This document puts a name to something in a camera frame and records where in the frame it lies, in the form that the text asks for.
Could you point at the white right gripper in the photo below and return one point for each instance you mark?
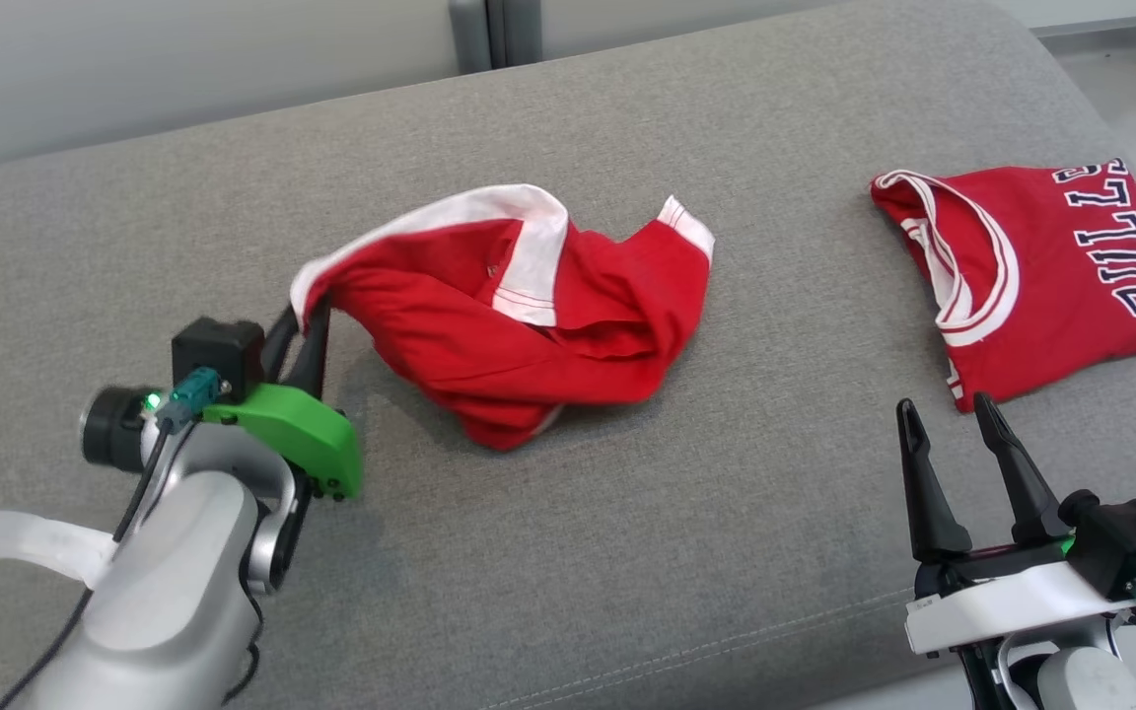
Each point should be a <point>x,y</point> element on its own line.
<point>1002,602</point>

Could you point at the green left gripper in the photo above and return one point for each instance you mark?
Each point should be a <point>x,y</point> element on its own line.
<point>302,429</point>

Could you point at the red shirt with white trim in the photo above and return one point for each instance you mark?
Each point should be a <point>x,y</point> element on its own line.
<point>450,335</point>

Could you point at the red Bulls basketball jersey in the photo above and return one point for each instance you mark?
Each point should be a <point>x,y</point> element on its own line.
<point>1051,286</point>

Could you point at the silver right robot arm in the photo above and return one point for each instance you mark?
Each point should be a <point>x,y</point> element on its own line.
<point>1081,685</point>

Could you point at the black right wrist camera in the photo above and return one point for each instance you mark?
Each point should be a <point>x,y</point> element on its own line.
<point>1130,542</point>

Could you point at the grey partition base rail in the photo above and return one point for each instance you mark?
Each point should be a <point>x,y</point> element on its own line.
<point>1110,22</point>

